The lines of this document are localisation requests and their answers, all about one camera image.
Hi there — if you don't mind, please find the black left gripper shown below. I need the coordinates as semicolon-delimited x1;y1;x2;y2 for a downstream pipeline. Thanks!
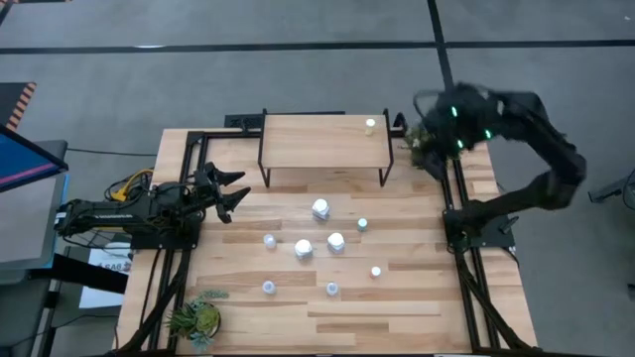
190;162;252;225

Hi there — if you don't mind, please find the white paper sheet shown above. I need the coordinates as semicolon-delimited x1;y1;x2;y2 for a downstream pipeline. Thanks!
78;242;133;308

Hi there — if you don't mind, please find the wooden shelf with black frame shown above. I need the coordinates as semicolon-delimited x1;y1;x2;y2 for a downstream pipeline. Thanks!
256;107;396;188

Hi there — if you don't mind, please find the monitor with blue pink screen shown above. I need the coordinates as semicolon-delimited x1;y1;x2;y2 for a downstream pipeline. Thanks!
0;123;69;192

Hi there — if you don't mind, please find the black power strip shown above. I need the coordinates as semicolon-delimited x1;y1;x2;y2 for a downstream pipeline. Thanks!
223;113;264;130

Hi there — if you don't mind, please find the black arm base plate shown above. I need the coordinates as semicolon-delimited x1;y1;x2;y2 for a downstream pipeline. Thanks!
129;217;199;251
443;207;516;250

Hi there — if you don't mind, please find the bushy green potted plant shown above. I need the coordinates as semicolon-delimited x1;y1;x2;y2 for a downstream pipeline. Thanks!
402;123;450;173

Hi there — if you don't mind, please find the black beam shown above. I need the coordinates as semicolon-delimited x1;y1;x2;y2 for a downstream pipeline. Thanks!
29;253;129;295

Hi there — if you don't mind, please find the black stand leg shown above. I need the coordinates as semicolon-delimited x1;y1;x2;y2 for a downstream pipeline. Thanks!
587;168;635;209

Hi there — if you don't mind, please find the grey board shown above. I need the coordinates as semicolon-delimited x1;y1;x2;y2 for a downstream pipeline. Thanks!
0;173;66;272

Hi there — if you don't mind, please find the green succulent plant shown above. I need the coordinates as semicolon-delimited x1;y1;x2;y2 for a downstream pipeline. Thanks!
166;289;230;353

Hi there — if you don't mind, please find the large white labelled medicine bottle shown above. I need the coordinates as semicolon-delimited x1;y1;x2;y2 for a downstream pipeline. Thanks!
325;231;346;254
294;238;315;261
311;197;331;222

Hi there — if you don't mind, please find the black aluminium table frame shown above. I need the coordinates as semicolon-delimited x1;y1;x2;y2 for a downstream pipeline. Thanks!
116;127;542;356

